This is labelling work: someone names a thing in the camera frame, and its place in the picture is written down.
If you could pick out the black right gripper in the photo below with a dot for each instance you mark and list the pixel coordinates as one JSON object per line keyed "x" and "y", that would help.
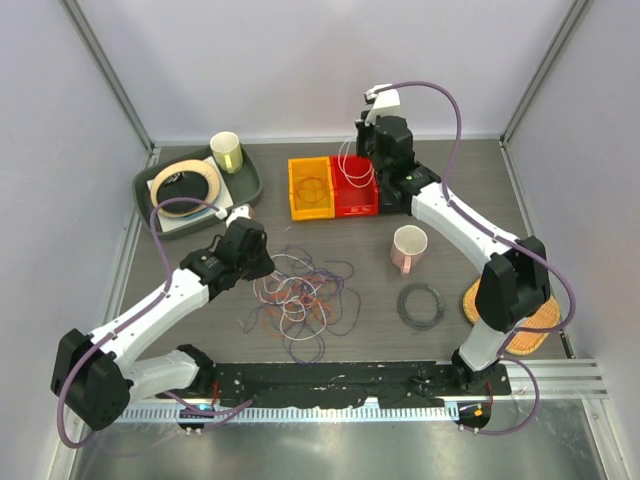
{"x": 364, "y": 131}

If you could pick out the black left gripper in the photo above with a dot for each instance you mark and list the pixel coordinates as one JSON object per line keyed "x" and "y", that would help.
{"x": 266, "y": 267}

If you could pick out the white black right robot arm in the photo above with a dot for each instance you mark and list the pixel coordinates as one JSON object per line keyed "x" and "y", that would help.
{"x": 514, "y": 283}

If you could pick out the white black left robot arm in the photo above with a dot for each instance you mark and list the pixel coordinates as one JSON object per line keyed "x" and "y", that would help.
{"x": 97, "y": 375}

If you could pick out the red plastic bin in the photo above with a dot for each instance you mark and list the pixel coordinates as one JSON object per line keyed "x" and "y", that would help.
{"x": 356, "y": 191}

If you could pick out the black plastic bin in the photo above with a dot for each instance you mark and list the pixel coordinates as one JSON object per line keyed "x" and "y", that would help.
{"x": 399, "y": 187}

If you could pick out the white square board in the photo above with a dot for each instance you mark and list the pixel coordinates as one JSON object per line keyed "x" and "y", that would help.
{"x": 192, "y": 178}

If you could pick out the dark green plastic tray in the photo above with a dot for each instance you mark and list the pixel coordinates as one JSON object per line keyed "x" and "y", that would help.
{"x": 244, "y": 187}

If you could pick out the yellow plastic bin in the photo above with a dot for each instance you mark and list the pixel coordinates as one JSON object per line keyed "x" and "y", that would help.
{"x": 311, "y": 192}

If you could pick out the pink white mug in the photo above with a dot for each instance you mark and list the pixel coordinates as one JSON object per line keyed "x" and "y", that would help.
{"x": 408, "y": 246}

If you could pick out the beige wooden plate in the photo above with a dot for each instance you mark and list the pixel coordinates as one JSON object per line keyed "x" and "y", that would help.
{"x": 191, "y": 165}

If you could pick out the black round disc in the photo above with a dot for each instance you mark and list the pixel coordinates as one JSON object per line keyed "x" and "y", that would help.
{"x": 182, "y": 185}

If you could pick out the cream yellow cup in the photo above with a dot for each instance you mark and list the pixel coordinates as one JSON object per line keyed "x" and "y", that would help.
{"x": 227, "y": 152}

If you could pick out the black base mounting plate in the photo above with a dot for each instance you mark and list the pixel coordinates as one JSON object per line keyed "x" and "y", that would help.
{"x": 339, "y": 385}

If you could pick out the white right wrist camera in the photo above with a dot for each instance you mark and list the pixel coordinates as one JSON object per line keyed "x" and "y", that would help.
{"x": 383, "y": 100}

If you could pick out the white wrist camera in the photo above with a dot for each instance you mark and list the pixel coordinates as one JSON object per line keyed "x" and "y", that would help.
{"x": 244, "y": 211}
{"x": 383, "y": 100}

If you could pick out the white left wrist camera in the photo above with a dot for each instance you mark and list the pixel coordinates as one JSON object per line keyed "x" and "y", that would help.
{"x": 244, "y": 211}

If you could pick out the aluminium corner post left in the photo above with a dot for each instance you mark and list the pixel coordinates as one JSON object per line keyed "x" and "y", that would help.
{"x": 100, "y": 58}

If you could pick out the aluminium corner post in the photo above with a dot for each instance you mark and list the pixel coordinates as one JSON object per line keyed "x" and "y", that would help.
{"x": 561, "y": 38}
{"x": 100, "y": 58}

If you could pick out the aluminium corner post right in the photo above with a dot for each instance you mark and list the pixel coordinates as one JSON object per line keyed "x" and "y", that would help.
{"x": 561, "y": 38}

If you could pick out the aluminium rail frame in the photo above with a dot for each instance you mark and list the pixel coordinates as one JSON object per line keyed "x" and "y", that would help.
{"x": 534, "y": 380}

